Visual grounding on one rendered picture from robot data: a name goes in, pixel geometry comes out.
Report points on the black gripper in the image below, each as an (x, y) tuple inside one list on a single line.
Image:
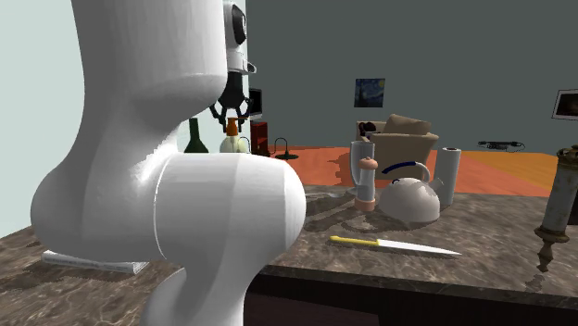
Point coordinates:
[(235, 89)]

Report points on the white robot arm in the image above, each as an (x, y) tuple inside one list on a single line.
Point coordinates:
[(135, 135)]

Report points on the black flat screen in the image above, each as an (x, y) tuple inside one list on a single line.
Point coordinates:
[(255, 103)]

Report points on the soap dispenser with orange pump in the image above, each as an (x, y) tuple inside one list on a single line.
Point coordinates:
[(233, 142)]

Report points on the dark red shelf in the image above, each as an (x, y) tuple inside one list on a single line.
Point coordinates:
[(259, 137)]

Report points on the dark green glass bottle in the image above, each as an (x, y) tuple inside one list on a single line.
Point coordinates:
[(195, 140)]

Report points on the black arched floor lamp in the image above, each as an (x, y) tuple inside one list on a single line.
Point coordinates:
[(286, 156)]

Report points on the clear tall glass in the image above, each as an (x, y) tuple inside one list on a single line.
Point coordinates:
[(356, 158)]

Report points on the pink and clear pepper mill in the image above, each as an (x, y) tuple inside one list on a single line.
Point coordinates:
[(365, 189)]

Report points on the beige armchair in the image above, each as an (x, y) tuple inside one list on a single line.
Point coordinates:
[(406, 146)]

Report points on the white paper towel roll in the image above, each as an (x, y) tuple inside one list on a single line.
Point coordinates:
[(448, 176)]

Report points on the brass and grey candle holder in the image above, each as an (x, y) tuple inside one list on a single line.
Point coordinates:
[(560, 198)]

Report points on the blue night sky wall picture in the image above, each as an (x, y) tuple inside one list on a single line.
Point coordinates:
[(369, 92)]

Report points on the white framed dark wall picture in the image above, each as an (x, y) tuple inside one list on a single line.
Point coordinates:
[(567, 104)]

